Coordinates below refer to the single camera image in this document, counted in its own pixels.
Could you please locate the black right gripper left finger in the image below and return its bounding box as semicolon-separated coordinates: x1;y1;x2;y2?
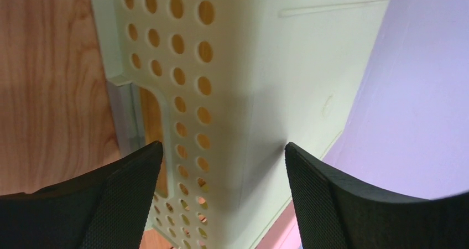
1;141;163;248

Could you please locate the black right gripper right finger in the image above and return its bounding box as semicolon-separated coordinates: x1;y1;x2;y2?
285;143;468;248

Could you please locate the green perforated tray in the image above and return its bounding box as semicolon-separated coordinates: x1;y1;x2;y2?
91;0;390;248

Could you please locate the pink perforated tray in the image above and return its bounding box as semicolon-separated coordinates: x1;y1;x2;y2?
257;202;301;249

